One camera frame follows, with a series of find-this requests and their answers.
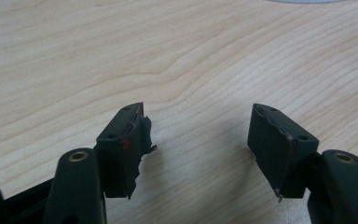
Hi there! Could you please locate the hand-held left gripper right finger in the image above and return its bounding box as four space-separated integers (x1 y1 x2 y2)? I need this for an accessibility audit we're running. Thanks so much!
246 103 320 203

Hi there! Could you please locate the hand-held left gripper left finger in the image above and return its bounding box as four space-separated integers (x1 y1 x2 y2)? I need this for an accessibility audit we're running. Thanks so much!
95 102 158 201

